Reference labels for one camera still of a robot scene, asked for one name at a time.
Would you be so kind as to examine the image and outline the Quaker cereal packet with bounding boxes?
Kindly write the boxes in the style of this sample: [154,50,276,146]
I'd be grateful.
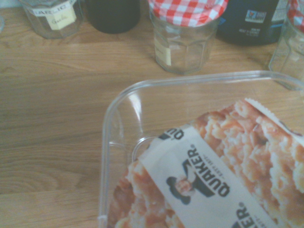
[107,97,304,228]

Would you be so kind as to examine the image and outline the clear plastic container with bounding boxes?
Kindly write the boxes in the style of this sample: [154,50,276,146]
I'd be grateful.
[97,70,304,228]

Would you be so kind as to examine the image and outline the glass jar red checkered lid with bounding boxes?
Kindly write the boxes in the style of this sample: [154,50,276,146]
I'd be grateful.
[147,0,229,76]
[268,0,304,91]

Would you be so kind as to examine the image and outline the black round jar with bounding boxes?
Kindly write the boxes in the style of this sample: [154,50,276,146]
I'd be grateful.
[85,0,141,34]

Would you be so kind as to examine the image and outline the dark blue labelled bottle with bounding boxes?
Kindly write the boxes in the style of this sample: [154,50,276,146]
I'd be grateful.
[215,0,288,46]

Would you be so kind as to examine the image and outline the glass jar with garlic label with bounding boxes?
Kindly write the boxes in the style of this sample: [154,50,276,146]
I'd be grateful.
[18,0,84,40]

